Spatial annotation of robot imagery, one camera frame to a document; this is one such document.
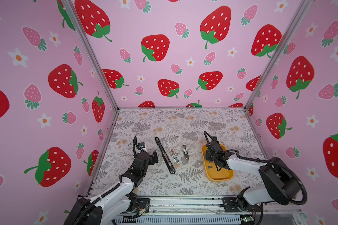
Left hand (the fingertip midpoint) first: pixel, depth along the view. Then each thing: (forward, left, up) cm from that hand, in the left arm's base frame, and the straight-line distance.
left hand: (149, 151), depth 87 cm
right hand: (+3, -39, -5) cm, 40 cm away
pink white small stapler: (-2, -17, -6) cm, 18 cm away
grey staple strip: (-7, -39, -7) cm, 40 cm away
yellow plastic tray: (-10, -40, -9) cm, 42 cm away
